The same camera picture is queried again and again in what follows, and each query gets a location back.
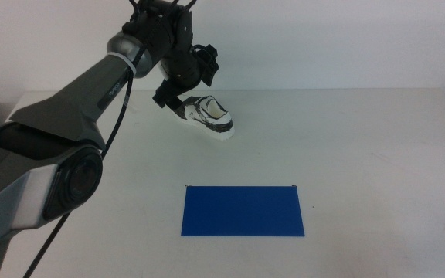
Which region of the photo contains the white and black toy shoe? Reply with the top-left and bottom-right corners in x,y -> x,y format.
174,94 -> 236,141

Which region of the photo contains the blue rectangular mat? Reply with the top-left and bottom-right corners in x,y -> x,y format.
180,185 -> 306,237

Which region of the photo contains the white zip tie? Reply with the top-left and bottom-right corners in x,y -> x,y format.
112,53 -> 138,76

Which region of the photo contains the black braided cable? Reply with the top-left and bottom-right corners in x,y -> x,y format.
22,0 -> 199,278

